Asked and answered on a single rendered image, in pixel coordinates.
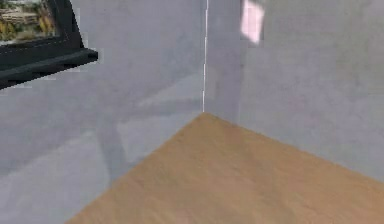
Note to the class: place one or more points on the black framed window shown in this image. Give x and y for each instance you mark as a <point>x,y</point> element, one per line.
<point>40,56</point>

